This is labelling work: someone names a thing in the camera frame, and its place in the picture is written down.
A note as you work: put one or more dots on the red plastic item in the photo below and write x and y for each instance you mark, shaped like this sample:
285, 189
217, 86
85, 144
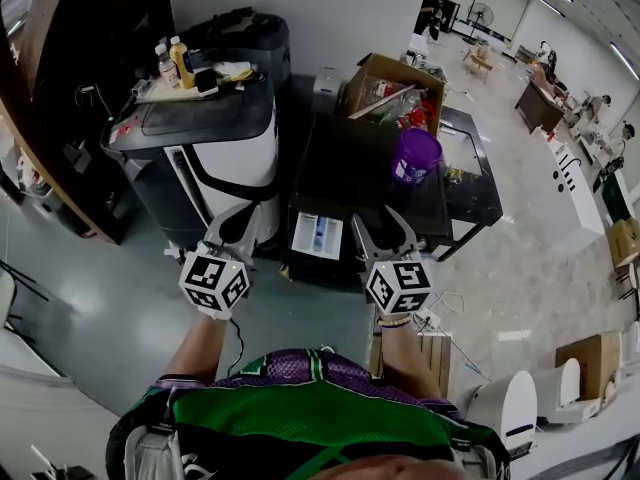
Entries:
420, 115

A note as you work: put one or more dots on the white chair with black legs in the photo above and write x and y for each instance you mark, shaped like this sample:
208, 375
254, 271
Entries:
4, 288

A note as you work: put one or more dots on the detergent drawer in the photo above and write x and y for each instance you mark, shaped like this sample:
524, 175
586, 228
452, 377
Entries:
305, 238

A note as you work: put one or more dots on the white counter island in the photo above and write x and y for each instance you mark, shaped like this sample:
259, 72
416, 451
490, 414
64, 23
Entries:
575, 203

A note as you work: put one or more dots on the brown wooden desk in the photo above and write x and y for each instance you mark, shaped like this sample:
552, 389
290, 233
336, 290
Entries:
537, 108

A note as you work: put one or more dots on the person's left forearm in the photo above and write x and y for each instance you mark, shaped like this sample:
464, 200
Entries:
200, 348

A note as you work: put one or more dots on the white and yellow papers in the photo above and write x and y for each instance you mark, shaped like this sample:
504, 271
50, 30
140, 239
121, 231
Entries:
235, 70

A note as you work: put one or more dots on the open cardboard box with clutter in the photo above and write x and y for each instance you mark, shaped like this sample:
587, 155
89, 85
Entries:
380, 68

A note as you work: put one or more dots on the person's right forearm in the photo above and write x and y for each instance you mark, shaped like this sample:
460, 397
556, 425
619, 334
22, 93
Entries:
405, 363

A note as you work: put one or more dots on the green and purple jersey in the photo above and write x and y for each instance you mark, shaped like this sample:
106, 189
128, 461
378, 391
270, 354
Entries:
300, 418

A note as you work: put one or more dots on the purple plastic bucket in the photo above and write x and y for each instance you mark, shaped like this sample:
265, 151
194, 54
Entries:
417, 155

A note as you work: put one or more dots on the small white device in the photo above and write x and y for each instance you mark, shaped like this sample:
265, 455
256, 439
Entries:
327, 88

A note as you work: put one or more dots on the silver washing machine knob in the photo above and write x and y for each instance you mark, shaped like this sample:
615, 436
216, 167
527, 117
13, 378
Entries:
422, 243

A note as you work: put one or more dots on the wooden stick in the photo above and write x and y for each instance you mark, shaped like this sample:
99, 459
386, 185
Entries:
382, 102

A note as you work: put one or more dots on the dark grey machine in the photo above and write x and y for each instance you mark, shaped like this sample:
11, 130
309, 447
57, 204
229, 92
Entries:
265, 43

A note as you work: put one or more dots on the black and white machine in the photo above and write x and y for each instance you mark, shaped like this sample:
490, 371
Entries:
235, 153

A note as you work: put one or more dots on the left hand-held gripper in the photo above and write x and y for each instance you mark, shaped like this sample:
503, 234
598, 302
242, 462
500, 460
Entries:
215, 285

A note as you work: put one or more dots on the black standing fan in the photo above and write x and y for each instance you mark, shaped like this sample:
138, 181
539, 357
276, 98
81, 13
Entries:
482, 15

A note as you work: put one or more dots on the small gold trinket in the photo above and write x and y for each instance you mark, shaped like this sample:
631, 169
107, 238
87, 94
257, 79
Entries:
454, 173

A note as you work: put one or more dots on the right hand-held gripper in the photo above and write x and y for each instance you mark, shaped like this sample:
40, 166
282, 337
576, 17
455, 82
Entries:
397, 288

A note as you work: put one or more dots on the black washing machine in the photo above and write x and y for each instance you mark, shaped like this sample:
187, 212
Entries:
350, 168

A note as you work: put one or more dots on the dark brown wooden shelf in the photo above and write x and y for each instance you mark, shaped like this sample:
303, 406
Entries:
65, 118

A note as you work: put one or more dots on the black table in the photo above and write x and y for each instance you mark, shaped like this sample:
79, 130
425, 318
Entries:
475, 193

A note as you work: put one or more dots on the light wooden board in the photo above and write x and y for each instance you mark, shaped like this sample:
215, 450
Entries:
165, 93

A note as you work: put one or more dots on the wooden stool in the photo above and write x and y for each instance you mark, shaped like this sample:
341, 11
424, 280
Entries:
480, 60

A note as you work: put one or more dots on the white power strip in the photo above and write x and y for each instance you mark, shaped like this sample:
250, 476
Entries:
429, 318

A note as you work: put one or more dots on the yellow plastic bottle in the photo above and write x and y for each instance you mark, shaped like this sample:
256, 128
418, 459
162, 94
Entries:
181, 65

